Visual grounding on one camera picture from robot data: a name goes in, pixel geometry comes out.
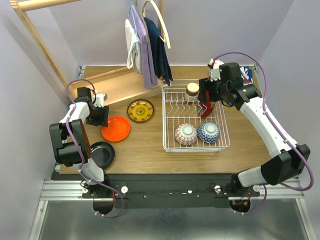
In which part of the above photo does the blue red patterned folded cloth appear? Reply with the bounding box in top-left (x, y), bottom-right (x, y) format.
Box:
top-left (239, 66), bottom-right (254, 86)

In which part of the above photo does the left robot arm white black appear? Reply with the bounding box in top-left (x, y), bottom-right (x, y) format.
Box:
top-left (49, 87), bottom-right (111, 198)

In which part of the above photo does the white wire dish rack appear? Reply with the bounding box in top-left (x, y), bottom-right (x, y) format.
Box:
top-left (162, 84), bottom-right (230, 153)

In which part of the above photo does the white hanging cloth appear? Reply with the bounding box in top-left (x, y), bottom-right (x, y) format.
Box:
top-left (124, 19), bottom-right (142, 74)

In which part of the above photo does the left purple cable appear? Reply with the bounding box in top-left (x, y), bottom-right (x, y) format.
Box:
top-left (65, 78), bottom-right (125, 219)

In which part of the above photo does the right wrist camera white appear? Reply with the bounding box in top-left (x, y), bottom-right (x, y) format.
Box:
top-left (208, 58), bottom-right (224, 82)

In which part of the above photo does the white brown metal cup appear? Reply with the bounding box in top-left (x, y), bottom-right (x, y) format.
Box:
top-left (184, 82), bottom-right (200, 102)

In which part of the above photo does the navy hanging cloth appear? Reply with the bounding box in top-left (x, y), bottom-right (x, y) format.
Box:
top-left (144, 17), bottom-right (173, 86)

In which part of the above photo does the blue patterned bowl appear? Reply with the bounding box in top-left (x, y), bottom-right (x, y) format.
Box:
top-left (197, 121), bottom-right (221, 144)

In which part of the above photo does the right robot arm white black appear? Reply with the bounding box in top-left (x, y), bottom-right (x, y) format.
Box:
top-left (198, 59), bottom-right (311, 196)

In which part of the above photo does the red white patterned bowl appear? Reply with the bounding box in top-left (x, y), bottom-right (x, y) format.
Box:
top-left (174, 123), bottom-right (198, 146)

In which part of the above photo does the yellow patterned small plate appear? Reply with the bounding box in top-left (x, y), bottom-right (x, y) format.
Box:
top-left (127, 99), bottom-right (155, 123)

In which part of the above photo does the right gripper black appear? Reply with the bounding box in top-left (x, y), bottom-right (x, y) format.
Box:
top-left (197, 75), bottom-right (229, 104)

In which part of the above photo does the orange plate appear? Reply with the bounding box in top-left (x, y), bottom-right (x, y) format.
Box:
top-left (101, 116), bottom-right (131, 142)

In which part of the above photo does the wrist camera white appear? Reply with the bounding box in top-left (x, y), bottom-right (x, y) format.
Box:
top-left (208, 58), bottom-right (224, 82)
top-left (93, 93), bottom-right (108, 108)

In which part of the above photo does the purple cable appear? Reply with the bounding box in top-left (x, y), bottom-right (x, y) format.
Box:
top-left (65, 78), bottom-right (125, 219)
top-left (212, 51), bottom-right (315, 216)

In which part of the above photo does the wooden clothes rack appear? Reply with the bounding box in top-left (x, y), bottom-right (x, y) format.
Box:
top-left (10, 0), bottom-right (167, 109)

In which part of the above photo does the lilac hanging cloth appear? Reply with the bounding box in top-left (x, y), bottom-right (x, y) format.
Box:
top-left (132, 5), bottom-right (158, 89)

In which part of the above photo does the red floral plate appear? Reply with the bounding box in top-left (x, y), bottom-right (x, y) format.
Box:
top-left (197, 90), bottom-right (216, 119)

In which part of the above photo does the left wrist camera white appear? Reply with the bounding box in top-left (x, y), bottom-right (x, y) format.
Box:
top-left (93, 93), bottom-right (108, 108)

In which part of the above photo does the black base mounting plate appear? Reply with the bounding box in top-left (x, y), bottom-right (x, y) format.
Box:
top-left (80, 173), bottom-right (260, 211)

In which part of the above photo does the wooden hanger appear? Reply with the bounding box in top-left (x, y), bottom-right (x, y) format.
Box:
top-left (142, 0), bottom-right (171, 49)

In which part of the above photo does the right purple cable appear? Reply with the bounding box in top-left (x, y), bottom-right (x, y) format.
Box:
top-left (212, 51), bottom-right (315, 216)

